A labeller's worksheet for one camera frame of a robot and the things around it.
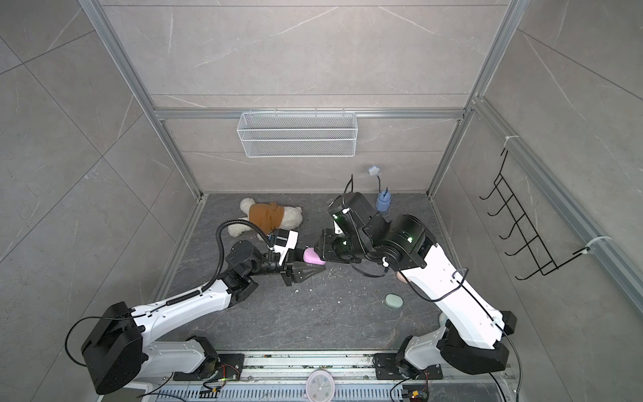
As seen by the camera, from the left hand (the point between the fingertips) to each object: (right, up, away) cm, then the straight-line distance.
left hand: (324, 257), depth 61 cm
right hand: (-2, +3, -2) cm, 4 cm away
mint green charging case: (+24, -20, +25) cm, 40 cm away
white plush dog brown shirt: (-24, +10, +40) cm, 47 cm away
